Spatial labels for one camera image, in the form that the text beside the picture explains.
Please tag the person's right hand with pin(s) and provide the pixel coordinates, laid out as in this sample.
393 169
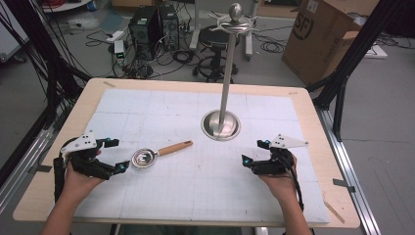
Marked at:
282 186

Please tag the flat white power strip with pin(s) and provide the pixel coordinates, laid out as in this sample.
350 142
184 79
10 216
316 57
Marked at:
376 52

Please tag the dark tape strip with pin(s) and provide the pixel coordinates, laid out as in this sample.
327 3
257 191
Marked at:
40 168

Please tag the beige tape strip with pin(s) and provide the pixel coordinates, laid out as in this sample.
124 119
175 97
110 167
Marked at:
109 84

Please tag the person's left hand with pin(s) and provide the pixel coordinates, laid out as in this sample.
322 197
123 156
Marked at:
76 182

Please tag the black computer tower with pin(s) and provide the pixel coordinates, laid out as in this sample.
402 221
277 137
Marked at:
145 31
169 26

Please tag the aluminium rail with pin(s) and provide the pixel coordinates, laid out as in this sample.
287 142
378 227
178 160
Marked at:
352 179
23 166

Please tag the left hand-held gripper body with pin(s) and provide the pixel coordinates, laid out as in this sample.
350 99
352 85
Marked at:
81 143

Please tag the white desk leg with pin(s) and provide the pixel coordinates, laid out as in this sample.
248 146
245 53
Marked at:
249 39
195 26

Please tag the black metal frame strut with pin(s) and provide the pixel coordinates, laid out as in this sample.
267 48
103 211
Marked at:
49 65
352 55

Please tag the large cardboard box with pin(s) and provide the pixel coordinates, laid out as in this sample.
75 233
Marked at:
316 39

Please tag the white grid mat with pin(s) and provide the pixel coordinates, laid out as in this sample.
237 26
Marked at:
182 189

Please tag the round white table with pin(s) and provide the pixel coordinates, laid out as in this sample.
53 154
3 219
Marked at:
65 5

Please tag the white device with green light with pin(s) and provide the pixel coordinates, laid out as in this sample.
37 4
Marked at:
119 50

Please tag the black round stool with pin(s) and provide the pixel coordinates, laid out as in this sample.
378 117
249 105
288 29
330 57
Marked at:
213 39

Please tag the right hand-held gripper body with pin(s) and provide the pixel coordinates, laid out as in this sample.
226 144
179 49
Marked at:
280 163

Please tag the grey tape strip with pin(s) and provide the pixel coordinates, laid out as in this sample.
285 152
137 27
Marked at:
343 184

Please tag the metal utensil hanging stand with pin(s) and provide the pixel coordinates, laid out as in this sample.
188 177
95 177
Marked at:
225 98

